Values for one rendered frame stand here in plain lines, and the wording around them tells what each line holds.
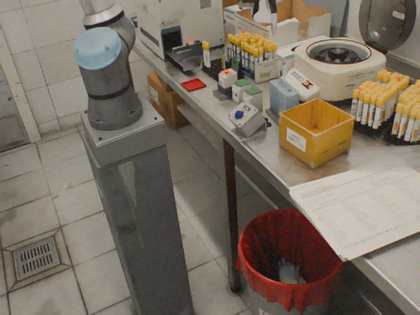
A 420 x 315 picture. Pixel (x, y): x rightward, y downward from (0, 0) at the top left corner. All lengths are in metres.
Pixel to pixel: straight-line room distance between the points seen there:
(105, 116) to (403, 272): 0.77
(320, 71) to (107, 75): 0.61
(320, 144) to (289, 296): 0.55
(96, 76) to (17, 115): 1.97
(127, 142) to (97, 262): 1.07
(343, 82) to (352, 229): 0.53
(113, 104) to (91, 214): 1.31
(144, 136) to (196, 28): 0.69
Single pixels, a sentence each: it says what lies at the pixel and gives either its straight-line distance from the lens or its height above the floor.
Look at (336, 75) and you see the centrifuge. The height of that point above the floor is 0.98.
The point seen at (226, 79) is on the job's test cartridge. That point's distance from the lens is 1.34.
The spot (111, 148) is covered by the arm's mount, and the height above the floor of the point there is 0.92.
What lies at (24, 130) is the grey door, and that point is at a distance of 3.07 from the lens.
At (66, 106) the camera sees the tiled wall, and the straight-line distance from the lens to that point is 3.10.
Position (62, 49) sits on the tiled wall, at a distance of 2.95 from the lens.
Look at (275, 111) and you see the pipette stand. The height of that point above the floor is 0.89.
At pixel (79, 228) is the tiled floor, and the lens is 2.29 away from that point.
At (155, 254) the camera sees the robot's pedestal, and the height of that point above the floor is 0.47.
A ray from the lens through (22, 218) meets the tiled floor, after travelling 2.49.
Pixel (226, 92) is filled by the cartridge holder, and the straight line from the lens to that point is 1.35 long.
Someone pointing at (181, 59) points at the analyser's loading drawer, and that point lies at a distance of 1.57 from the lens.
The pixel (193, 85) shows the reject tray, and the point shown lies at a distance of 1.45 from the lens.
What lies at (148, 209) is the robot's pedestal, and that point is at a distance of 1.28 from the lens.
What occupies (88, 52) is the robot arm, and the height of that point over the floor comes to 1.16.
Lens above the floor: 1.52
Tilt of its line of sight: 35 degrees down
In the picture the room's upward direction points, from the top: 5 degrees counter-clockwise
